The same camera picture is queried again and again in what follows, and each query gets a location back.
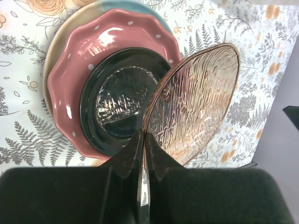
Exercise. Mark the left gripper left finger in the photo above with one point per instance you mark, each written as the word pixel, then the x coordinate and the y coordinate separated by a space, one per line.
pixel 107 194

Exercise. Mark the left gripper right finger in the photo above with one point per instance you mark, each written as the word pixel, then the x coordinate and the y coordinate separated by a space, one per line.
pixel 210 195

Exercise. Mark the clear pink glass plate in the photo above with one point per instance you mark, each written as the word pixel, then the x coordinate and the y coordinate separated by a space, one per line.
pixel 191 100

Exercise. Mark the black glossy plate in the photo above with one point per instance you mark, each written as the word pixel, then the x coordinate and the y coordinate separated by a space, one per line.
pixel 114 97

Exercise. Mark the maroon scalloped plate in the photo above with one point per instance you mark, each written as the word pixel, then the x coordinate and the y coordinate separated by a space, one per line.
pixel 93 58

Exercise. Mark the blue round plate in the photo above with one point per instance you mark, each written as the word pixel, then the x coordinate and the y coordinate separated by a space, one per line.
pixel 70 35

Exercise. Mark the floral table mat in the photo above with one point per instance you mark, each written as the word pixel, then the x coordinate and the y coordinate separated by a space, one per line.
pixel 264 35

